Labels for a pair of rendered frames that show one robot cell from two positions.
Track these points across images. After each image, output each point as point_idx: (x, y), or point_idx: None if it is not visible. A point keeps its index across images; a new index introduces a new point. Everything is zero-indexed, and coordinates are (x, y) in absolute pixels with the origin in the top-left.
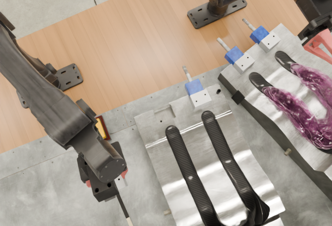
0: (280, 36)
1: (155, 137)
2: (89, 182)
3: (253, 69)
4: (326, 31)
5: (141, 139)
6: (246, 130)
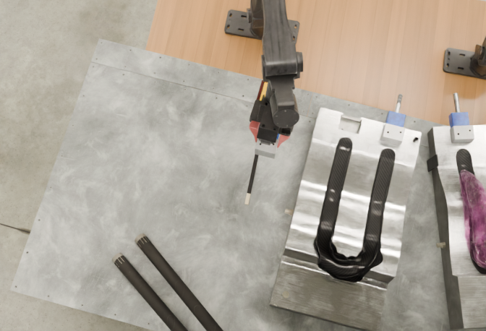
0: None
1: (327, 139)
2: (252, 125)
3: (468, 147)
4: None
5: (310, 136)
6: (418, 200)
